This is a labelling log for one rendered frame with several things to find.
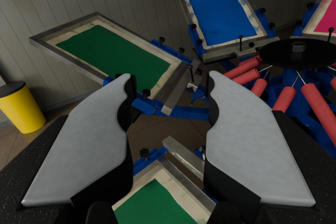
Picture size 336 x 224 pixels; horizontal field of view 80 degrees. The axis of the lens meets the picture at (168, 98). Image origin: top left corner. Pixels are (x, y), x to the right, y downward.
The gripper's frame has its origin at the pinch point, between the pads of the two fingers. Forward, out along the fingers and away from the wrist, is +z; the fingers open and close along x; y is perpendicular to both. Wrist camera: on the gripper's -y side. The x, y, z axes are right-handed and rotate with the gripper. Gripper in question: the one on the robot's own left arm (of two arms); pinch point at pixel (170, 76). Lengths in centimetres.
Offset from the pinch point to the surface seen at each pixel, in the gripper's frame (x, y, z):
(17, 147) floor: -232, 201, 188
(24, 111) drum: -226, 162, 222
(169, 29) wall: -12, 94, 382
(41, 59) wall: -218, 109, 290
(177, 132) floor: -1, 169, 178
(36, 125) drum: -222, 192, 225
